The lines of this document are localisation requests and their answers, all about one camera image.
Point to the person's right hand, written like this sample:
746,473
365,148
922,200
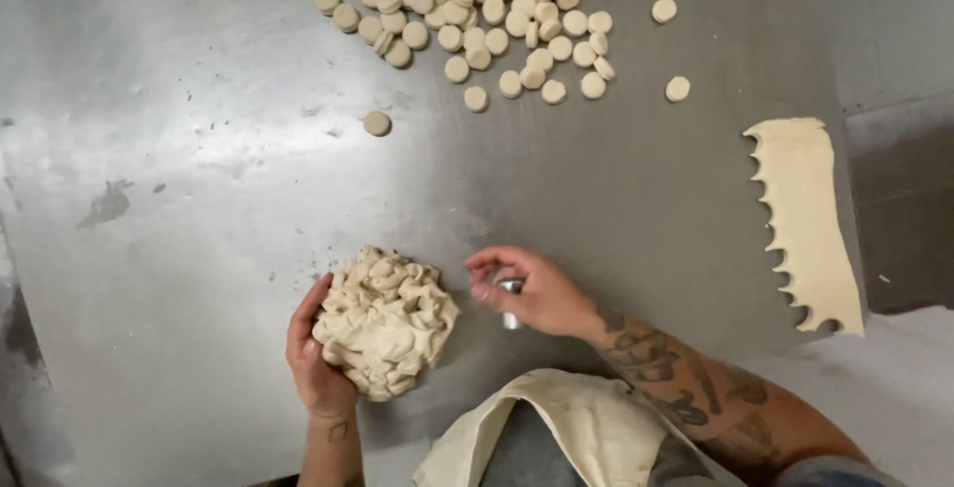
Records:
548,300

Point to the person's left hand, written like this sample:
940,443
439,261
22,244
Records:
317,379

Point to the round metal dough cutter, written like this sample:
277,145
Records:
511,320

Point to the lump of dough scraps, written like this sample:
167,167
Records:
387,323

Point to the beige apron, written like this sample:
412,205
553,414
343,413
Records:
596,420

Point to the small single dough disc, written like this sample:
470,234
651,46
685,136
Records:
377,123
664,10
677,89

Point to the scalloped dough sheet strip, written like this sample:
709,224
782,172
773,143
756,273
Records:
805,219

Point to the pile of cut dough rounds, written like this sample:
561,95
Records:
484,10

